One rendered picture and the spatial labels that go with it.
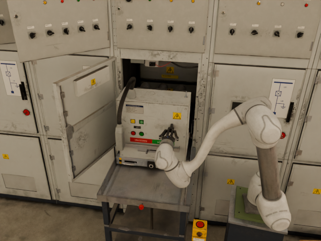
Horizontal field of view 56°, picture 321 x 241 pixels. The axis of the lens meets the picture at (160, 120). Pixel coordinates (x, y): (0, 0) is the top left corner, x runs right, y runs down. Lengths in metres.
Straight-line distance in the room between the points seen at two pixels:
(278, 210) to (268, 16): 1.19
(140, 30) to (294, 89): 1.16
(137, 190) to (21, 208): 1.63
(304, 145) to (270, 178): 0.89
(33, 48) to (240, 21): 1.33
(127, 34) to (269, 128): 1.23
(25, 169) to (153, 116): 1.60
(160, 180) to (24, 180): 1.61
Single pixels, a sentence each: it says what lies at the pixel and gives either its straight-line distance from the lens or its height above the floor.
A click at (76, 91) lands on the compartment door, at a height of 1.47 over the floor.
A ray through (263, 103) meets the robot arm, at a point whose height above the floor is 1.58.
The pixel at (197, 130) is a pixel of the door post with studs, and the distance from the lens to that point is 2.47.
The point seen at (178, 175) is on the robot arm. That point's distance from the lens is 1.79.
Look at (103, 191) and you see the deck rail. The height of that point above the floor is 0.85.
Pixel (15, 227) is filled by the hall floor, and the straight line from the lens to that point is 3.30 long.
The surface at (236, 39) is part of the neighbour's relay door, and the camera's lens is 2.18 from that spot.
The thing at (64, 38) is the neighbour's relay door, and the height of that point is 1.76.
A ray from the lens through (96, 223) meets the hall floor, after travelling 3.12.
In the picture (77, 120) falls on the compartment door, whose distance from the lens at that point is 2.15.
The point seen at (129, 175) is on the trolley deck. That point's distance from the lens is 2.25.
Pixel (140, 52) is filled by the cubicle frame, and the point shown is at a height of 1.62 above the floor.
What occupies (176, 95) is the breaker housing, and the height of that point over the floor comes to 1.39.
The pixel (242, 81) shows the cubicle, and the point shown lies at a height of 1.46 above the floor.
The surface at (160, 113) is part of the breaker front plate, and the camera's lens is 2.05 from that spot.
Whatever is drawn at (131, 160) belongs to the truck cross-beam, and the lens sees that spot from 2.29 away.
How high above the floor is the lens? 2.25
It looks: 29 degrees down
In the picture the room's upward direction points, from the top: 1 degrees clockwise
